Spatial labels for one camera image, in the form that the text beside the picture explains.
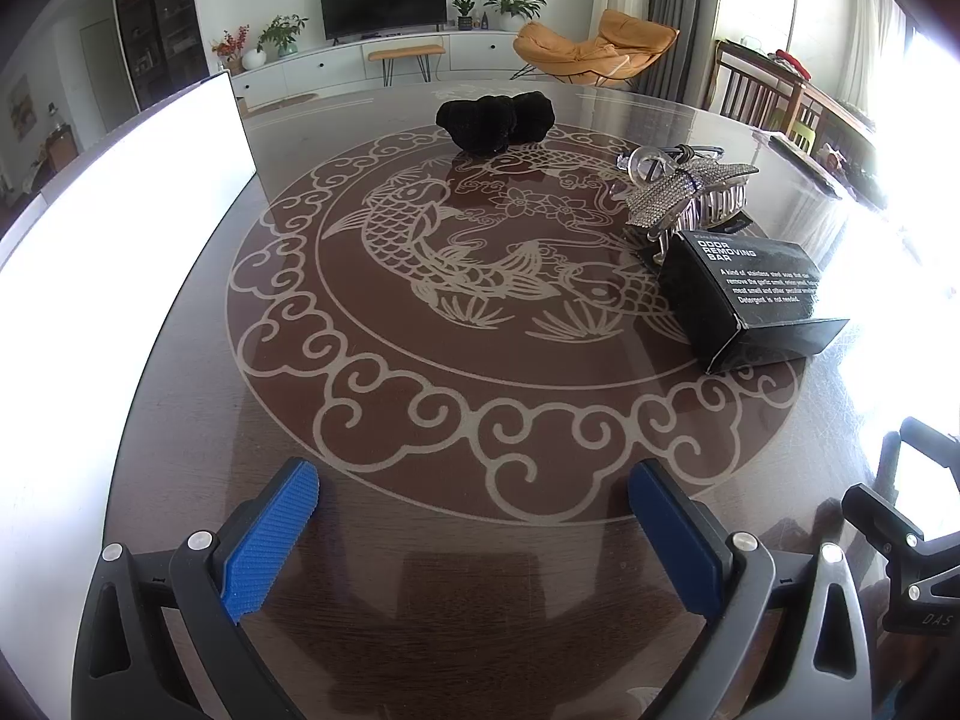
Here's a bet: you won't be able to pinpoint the rhinestone hair claw clip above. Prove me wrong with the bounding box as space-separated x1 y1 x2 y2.
622 161 760 265

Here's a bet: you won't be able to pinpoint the dark wooden bench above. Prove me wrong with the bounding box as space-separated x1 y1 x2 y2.
712 37 878 166

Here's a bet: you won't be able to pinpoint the green potted plant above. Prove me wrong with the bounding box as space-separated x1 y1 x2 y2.
256 13 308 59

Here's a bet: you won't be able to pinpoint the black television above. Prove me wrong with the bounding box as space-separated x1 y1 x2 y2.
319 0 447 42

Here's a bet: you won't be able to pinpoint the white foam board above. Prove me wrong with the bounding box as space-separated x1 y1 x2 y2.
0 69 260 691

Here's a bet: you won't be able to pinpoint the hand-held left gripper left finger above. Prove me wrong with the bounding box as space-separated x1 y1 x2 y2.
71 456 322 720

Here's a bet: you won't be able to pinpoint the dark glass display cabinet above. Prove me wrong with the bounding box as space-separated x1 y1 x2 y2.
112 0 207 110

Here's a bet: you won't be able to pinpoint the clear plastic hair clip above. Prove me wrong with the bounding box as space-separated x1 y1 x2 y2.
615 142 727 185

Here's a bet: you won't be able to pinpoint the framed wall painting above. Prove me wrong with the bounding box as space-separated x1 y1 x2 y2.
7 82 38 140

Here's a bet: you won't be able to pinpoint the brown patterned desktop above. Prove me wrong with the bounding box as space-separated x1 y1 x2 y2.
97 79 960 720

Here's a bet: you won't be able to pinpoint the black box with white text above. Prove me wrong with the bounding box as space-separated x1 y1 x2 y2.
658 229 850 376

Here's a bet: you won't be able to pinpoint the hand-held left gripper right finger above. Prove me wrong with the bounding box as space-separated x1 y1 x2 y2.
628 459 875 720

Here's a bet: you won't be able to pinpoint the white television cabinet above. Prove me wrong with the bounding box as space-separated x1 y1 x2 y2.
225 28 541 110

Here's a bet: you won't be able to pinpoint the red flowers in vase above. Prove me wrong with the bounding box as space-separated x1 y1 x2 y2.
211 26 252 74

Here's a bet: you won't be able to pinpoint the grey curtain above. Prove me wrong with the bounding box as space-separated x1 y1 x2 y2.
649 0 725 110

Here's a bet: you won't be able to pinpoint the black velvet scrunchie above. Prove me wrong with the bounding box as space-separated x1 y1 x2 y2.
435 90 557 157

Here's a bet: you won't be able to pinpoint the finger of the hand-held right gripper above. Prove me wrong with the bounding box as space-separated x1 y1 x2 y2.
841 484 960 635
874 416 960 500

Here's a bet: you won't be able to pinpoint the wooden bench with metal legs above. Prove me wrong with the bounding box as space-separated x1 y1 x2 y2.
367 41 447 85

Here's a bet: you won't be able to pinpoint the large leafy potted plant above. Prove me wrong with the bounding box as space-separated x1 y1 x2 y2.
481 0 547 32

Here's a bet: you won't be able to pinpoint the orange lounge chair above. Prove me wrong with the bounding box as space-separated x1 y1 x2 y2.
511 9 680 89

